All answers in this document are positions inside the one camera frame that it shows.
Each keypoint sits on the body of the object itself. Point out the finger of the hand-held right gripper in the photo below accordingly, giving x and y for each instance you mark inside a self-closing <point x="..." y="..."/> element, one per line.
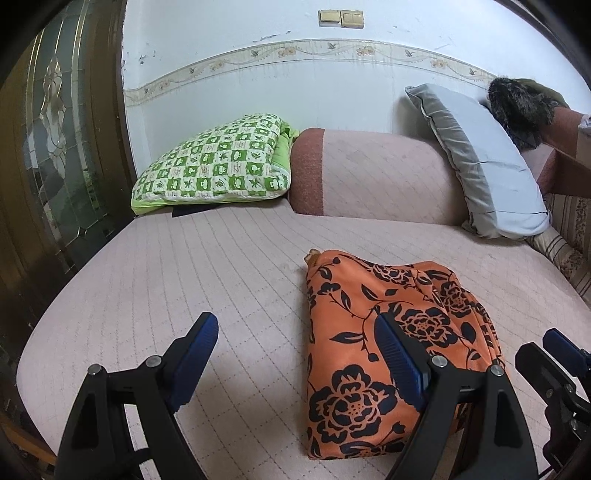
<point x="565" y="348"/>
<point x="540" y="369"/>

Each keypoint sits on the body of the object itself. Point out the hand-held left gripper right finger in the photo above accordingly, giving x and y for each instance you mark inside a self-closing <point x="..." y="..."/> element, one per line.
<point x="399" y="364"/>

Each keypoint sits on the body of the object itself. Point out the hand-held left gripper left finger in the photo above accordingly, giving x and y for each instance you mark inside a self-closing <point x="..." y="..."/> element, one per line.
<point x="194" y="364"/>

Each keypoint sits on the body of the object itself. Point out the orange black floral blouse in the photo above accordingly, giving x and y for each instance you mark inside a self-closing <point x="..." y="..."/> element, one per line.
<point x="351" y="369"/>

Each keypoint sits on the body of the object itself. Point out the pink quilted bed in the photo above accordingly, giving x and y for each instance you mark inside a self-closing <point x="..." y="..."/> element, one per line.
<point x="184" y="277"/>

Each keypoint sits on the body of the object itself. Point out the striped beige sofa cushion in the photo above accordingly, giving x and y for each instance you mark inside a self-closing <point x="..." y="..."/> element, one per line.
<point x="570" y="240"/>

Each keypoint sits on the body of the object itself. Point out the flat black item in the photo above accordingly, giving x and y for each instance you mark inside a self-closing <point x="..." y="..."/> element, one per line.
<point x="189" y="211"/>

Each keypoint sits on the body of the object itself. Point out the pink brown bolster cushion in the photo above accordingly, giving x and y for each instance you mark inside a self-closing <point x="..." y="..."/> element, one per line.
<point x="383" y="177"/>

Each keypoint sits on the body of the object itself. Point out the grey pillow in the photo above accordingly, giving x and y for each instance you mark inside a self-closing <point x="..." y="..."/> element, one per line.
<point x="489" y="170"/>

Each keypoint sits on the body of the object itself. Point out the brown sofa armrest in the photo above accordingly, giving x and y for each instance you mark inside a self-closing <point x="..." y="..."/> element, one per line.
<point x="568" y="152"/>

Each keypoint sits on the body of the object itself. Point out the green checkered pillow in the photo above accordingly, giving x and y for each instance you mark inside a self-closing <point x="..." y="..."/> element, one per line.
<point x="217" y="161"/>

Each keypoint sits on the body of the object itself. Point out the dark fur-trimmed jacket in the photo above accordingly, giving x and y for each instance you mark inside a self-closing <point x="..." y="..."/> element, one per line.
<point x="521" y="108"/>

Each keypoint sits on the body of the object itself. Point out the wooden door with glass panel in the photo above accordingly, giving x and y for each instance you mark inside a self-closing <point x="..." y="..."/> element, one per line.
<point x="51" y="161"/>

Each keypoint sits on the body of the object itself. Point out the beige light switch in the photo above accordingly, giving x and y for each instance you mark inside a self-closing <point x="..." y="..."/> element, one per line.
<point x="330" y="17"/>
<point x="352" y="18"/>

